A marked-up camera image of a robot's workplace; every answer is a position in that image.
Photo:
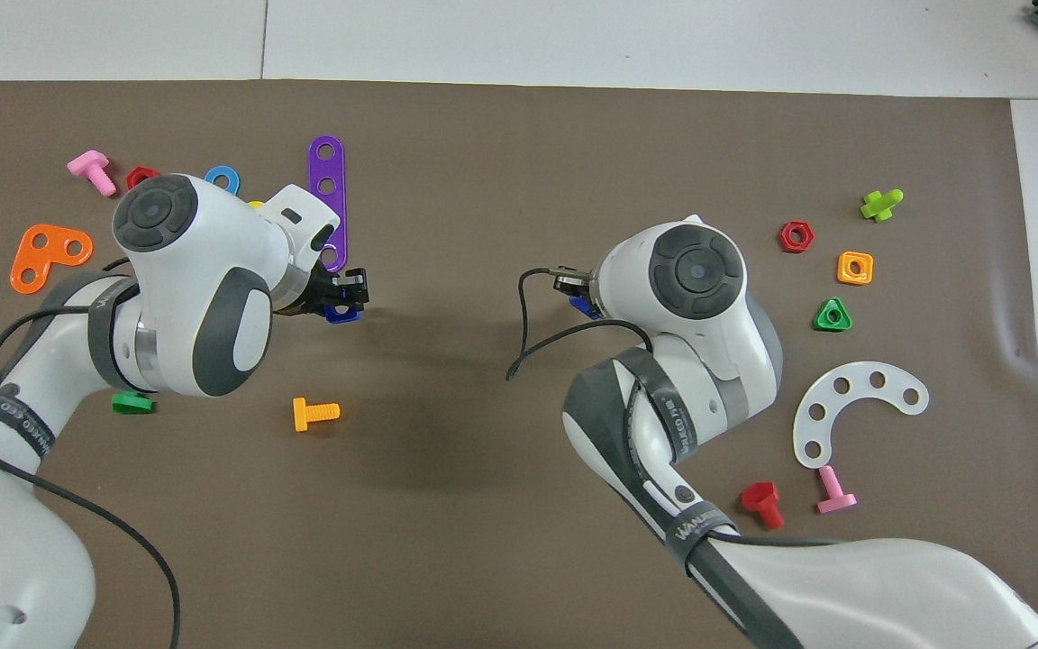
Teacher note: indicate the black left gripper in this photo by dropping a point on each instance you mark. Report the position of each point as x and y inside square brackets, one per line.
[316, 290]

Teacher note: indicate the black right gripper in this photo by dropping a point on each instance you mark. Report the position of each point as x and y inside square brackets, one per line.
[573, 285]

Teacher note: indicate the blue triangle head screw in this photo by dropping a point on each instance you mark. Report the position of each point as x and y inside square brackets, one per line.
[584, 308]

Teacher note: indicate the blue square nut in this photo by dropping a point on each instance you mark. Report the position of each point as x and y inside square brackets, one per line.
[339, 315]

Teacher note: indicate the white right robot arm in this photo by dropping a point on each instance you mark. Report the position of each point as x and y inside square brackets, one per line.
[699, 270]

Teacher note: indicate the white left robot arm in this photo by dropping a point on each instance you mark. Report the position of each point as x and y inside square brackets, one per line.
[195, 288]

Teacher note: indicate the orange plastic screw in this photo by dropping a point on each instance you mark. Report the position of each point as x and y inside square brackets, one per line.
[307, 414]

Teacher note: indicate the red hexagon nut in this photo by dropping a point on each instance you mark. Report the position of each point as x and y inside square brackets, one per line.
[136, 173]
[784, 236]

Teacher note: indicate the green plastic screw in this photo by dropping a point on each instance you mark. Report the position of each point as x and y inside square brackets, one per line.
[132, 404]

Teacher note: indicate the green triangle nut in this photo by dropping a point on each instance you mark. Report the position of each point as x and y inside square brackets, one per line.
[821, 324]

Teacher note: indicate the orange square nut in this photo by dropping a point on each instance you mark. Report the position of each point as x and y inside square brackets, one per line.
[843, 278]

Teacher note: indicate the red plastic screw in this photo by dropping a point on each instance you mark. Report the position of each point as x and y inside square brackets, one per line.
[760, 496]

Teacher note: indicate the pink plastic screw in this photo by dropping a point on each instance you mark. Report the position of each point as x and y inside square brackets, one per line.
[91, 169]
[834, 498]

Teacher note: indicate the lime green cross screw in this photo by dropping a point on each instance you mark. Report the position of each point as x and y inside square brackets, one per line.
[879, 205]

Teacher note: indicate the purple four-hole strip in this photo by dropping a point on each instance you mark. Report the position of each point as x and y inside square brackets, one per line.
[327, 169]

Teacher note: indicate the brown table mat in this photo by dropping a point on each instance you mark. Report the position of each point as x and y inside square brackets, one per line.
[483, 180]

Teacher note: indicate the blue two-hole strip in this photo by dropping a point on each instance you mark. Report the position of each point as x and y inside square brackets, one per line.
[233, 173]

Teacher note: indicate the white curved perforated strip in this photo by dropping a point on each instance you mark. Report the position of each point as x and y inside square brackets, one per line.
[860, 379]

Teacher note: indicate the orange heart-shaped plate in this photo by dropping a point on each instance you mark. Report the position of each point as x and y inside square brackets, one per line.
[49, 261]

